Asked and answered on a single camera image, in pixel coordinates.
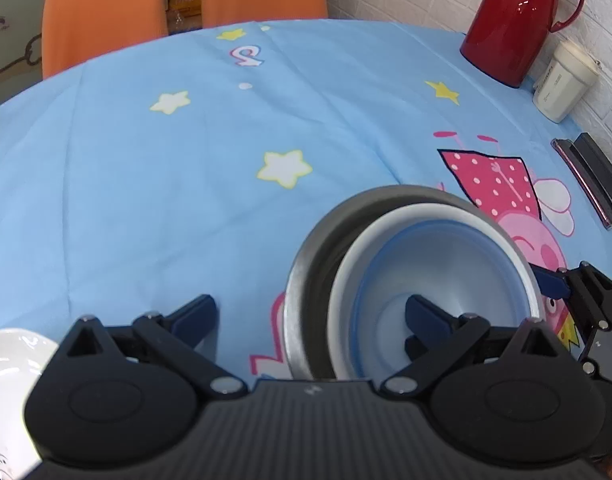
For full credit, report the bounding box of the cream travel cup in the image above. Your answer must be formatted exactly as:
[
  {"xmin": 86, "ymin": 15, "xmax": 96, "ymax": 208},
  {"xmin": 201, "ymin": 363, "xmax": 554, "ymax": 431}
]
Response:
[{"xmin": 532, "ymin": 40, "xmax": 601, "ymax": 122}]

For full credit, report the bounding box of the left orange chair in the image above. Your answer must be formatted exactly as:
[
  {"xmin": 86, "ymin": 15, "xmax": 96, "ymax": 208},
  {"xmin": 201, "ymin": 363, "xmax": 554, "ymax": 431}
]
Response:
[{"xmin": 41, "ymin": 0, "xmax": 168, "ymax": 79}]

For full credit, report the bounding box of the white ceramic bowl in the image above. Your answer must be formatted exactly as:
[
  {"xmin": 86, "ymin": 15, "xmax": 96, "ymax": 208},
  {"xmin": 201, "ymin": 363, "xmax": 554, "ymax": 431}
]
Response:
[{"xmin": 327, "ymin": 203, "xmax": 544, "ymax": 380}]

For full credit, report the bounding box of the blue plastic bowl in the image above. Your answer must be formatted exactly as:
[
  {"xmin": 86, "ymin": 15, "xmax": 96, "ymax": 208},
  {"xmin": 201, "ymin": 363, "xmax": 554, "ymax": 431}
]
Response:
[{"xmin": 349, "ymin": 220, "xmax": 531, "ymax": 382}]

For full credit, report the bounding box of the black rectangular case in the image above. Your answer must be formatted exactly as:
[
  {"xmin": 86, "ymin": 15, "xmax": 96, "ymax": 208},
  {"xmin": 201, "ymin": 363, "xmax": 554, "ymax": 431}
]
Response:
[{"xmin": 574, "ymin": 132, "xmax": 612, "ymax": 201}]

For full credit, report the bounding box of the red thermos jug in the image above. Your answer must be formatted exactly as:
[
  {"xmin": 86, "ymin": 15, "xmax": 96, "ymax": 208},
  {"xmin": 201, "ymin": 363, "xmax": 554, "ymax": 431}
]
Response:
[{"xmin": 460, "ymin": 0, "xmax": 584, "ymax": 88}]

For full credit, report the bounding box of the frosted glass door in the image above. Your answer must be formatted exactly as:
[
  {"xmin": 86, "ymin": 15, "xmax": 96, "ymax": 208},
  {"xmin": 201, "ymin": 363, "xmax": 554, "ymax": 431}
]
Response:
[{"xmin": 0, "ymin": 0, "xmax": 44, "ymax": 104}]

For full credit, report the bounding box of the stainless steel bowl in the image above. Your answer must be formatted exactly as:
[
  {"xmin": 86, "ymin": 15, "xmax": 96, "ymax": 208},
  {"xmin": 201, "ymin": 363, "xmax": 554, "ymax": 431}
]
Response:
[{"xmin": 282, "ymin": 184, "xmax": 492, "ymax": 380}]

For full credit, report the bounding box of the smartphone pink case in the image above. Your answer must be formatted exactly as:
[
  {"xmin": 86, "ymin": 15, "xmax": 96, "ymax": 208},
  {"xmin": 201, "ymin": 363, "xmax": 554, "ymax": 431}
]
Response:
[{"xmin": 551, "ymin": 139, "xmax": 612, "ymax": 230}]

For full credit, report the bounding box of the white plate floral pattern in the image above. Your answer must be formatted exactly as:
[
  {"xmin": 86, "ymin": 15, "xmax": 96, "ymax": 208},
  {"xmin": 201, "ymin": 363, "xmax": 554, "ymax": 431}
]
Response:
[{"xmin": 0, "ymin": 328, "xmax": 58, "ymax": 479}]

